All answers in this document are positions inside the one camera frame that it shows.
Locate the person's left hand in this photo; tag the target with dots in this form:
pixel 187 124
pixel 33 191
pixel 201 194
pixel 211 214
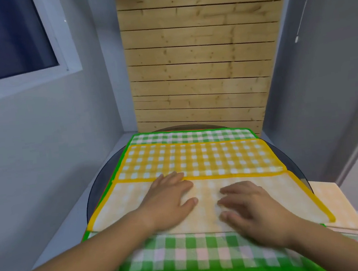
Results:
pixel 165 204

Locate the person's right hand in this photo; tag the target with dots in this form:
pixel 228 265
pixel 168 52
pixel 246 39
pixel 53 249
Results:
pixel 259 217

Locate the person's right thumb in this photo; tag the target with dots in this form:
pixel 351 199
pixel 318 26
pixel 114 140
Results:
pixel 229 218

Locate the person's right middle finger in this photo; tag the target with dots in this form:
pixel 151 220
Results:
pixel 234 190

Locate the person's left thumb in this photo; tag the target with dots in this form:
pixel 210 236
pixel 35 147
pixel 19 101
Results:
pixel 189 204

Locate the yellow checkered cloth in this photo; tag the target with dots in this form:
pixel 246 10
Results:
pixel 200 161

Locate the person's left forearm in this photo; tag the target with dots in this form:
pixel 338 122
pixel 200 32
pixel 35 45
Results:
pixel 74 263

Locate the person's right forearm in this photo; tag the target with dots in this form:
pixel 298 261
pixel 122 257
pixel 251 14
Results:
pixel 341 250

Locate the green checkered cloth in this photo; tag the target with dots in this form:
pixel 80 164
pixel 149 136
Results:
pixel 190 254

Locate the stack of folded checkered cloths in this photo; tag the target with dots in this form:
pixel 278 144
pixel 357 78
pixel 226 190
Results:
pixel 339 206

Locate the wooden slat panel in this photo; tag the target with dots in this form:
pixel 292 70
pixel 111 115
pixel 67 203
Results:
pixel 201 56

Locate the white framed window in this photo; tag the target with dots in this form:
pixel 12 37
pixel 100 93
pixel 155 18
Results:
pixel 8 39

